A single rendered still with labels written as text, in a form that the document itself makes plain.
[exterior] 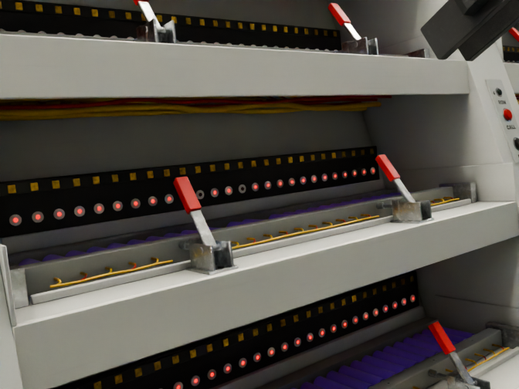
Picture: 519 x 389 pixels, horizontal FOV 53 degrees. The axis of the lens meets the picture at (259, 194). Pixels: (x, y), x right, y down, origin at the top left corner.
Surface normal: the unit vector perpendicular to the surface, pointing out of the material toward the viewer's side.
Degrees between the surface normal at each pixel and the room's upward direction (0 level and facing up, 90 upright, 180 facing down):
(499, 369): 15
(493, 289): 90
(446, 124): 90
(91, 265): 105
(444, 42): 90
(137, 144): 90
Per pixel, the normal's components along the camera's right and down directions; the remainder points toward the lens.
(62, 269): 0.59, -0.02
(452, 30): -0.80, 0.12
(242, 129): 0.54, -0.28
